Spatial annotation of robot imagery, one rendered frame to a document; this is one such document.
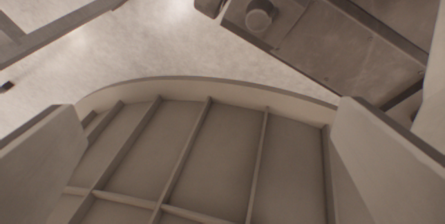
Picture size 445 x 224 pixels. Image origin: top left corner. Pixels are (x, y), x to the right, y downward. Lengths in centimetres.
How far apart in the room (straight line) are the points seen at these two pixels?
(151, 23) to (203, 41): 16
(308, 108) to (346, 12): 39
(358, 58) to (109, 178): 65
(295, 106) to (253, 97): 13
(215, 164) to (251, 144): 12
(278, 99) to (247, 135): 15
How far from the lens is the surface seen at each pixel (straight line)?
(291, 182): 65
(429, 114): 21
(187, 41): 72
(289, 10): 40
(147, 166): 68
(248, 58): 69
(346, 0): 44
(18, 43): 59
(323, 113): 77
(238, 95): 75
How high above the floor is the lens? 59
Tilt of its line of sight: 47 degrees down
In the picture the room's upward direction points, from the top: 158 degrees counter-clockwise
